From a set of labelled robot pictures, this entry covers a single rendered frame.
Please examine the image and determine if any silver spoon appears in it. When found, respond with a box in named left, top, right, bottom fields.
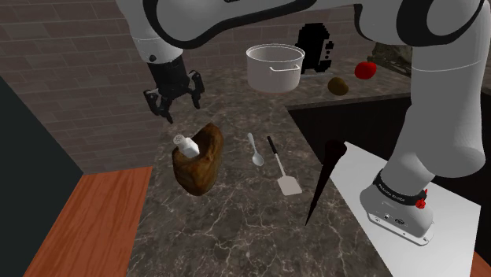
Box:
left=246, top=131, right=265, bottom=167

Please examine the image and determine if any white cooking pot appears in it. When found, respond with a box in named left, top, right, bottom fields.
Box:
left=245, top=43, right=306, bottom=94

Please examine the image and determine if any black-handled silver spatula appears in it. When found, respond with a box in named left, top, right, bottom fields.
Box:
left=266, top=135, right=303, bottom=197

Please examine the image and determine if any red tomato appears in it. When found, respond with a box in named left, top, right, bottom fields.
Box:
left=353, top=61, right=378, bottom=81

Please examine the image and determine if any brown kiwi fruit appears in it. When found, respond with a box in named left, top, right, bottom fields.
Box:
left=327, top=76, right=350, bottom=97

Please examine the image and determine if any white salt shaker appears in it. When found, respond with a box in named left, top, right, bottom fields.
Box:
left=172, top=133, right=201, bottom=159

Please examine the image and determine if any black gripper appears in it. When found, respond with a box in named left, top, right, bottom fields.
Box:
left=143, top=54, right=205, bottom=125

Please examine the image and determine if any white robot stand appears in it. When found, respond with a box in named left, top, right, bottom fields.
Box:
left=329, top=141, right=482, bottom=277

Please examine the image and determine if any black sink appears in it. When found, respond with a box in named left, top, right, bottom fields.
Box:
left=286, top=93, right=415, bottom=171

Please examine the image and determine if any black coffee machine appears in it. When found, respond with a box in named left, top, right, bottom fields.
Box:
left=297, top=22, right=335, bottom=76

